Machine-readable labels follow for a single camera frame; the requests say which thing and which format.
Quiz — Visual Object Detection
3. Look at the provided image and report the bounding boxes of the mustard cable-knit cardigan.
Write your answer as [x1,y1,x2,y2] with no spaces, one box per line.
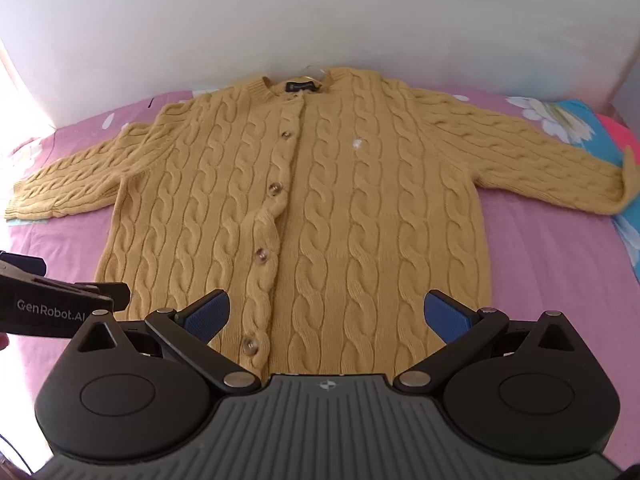
[6,68,639,376]

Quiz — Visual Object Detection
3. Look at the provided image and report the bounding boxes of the person's left hand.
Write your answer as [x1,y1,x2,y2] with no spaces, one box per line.
[0,333,9,351]

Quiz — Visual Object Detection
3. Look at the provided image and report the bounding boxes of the pink printed bed sheet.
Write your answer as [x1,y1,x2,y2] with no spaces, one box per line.
[1,90,639,470]

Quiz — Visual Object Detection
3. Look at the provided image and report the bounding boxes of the blue floral pillow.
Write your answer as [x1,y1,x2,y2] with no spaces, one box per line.
[506,96,639,278]

